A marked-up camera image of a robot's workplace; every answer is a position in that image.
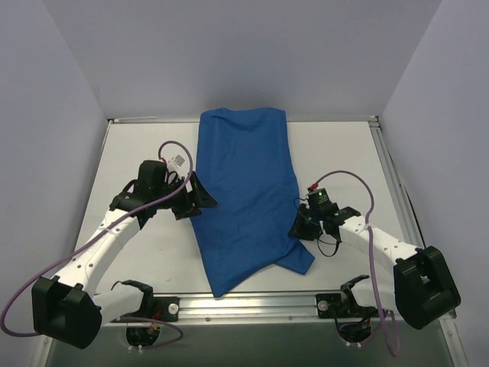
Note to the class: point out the right aluminium rail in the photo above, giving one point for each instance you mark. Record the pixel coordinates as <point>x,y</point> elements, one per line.
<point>401,199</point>

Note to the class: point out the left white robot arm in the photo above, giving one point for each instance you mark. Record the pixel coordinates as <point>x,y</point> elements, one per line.
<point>79,278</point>

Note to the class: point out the blue surgical drape cloth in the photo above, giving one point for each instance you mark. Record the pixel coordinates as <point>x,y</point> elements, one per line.
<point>243,161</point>

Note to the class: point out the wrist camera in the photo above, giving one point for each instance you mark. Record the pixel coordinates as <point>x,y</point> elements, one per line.
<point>175,162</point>
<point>318,199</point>

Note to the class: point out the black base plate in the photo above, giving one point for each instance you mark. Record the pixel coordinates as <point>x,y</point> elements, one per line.
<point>339,305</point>
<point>158,308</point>

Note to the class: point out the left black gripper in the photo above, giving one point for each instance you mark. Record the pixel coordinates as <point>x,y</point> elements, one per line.
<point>187,197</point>

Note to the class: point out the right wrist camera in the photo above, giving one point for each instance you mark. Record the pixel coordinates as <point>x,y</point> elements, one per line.
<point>318,199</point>

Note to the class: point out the front aluminium rail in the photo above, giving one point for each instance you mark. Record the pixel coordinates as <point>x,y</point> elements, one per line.
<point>244,306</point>

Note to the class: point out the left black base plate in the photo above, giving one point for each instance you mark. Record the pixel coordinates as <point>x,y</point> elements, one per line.
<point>158,308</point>

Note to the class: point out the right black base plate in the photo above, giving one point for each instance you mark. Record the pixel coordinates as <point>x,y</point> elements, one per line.
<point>339,305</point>

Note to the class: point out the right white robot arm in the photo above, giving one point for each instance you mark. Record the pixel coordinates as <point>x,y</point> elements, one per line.
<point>423,288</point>

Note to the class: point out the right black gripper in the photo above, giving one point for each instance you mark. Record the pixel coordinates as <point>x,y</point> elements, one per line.
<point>310,224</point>

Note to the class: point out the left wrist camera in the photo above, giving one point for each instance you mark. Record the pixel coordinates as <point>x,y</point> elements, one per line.
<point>175,162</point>

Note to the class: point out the aluminium rail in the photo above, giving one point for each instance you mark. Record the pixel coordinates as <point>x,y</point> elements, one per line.
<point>401,199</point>
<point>244,306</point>

